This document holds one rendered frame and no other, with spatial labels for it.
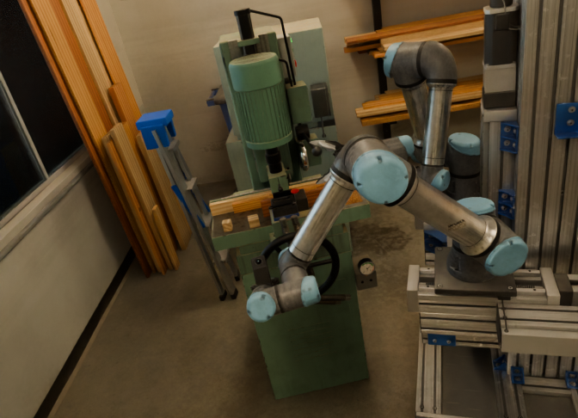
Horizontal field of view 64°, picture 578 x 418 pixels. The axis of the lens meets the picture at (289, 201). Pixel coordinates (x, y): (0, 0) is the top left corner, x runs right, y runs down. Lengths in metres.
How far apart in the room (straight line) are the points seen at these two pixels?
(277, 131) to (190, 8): 2.55
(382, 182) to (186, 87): 3.31
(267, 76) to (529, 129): 0.82
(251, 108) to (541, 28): 0.89
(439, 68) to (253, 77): 0.60
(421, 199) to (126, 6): 3.45
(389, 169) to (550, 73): 0.57
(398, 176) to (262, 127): 0.72
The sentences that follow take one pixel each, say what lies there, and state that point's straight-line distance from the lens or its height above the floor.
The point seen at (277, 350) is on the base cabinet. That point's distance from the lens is 2.09.
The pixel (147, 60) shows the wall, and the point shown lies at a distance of 4.26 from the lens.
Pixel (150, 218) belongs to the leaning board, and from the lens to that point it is 3.18.
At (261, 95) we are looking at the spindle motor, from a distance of 1.63.
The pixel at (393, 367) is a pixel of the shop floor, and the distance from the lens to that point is 2.35.
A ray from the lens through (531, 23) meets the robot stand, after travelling 1.41.
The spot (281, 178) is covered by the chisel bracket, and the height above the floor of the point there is 1.02.
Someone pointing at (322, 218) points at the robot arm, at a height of 1.12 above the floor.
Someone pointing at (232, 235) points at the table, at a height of 0.89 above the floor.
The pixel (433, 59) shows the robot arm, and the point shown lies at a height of 1.39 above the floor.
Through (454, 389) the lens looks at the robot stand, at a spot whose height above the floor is 0.21.
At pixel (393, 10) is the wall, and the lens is 4.09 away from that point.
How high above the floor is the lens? 1.75
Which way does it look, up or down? 27 degrees down
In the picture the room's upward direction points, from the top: 11 degrees counter-clockwise
